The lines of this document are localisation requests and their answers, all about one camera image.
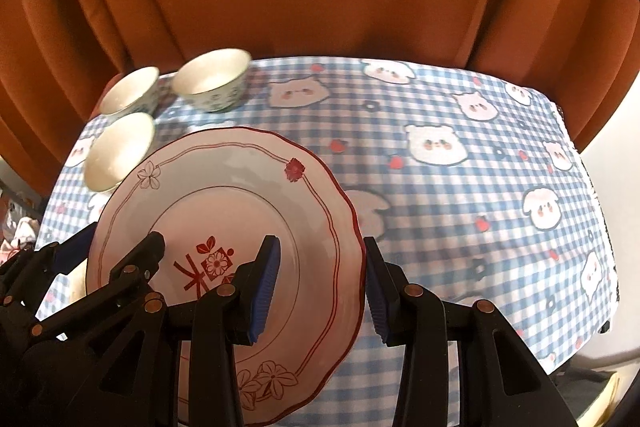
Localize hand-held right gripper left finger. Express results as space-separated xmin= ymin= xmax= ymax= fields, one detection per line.
xmin=65 ymin=234 xmax=282 ymax=427

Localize pile of pink clothing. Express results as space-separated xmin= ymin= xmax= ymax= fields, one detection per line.
xmin=7 ymin=217 xmax=38 ymax=253

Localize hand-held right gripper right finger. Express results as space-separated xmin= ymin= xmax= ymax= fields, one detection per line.
xmin=364 ymin=237 xmax=566 ymax=427

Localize red floral plate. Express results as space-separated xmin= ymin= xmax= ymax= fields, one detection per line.
xmin=86 ymin=126 xmax=367 ymax=413

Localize blue floral ceramic bowl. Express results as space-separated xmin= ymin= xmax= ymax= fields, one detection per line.
xmin=98 ymin=67 xmax=161 ymax=116
xmin=172 ymin=49 xmax=252 ymax=112
xmin=84 ymin=113 xmax=157 ymax=192

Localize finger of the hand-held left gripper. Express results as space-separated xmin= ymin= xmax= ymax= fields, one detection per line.
xmin=30 ymin=232 xmax=167 ymax=340
xmin=0 ymin=223 xmax=97 ymax=305

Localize large yellow floral plate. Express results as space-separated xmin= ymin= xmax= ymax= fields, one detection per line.
xmin=66 ymin=263 xmax=92 ymax=304

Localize blue checked printed tablecloth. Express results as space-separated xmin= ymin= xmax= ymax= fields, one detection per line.
xmin=37 ymin=56 xmax=621 ymax=427

